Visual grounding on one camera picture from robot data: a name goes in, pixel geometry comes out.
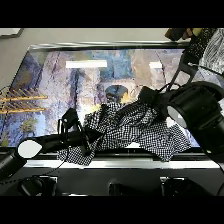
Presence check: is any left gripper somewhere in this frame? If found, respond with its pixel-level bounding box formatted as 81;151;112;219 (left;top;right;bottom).
71;127;105;150

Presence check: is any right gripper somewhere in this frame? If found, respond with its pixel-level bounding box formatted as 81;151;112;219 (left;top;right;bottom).
137;85;165;112

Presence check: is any checked shirt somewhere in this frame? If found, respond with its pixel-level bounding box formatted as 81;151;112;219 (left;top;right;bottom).
56;101;193;167

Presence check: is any brown garment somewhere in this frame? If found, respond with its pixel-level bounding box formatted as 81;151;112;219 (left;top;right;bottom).
164;27;194;42

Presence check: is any black speckled garment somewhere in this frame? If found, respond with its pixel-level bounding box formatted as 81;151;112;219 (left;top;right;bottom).
184;27;218;63

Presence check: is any grey patterned garment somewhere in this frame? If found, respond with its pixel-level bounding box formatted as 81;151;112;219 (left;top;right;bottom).
199;28;224;76

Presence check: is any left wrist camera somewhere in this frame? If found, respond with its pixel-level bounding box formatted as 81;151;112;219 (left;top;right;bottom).
58;107;82;135

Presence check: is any silver frame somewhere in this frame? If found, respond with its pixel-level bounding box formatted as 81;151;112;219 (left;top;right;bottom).
0;151;224;197

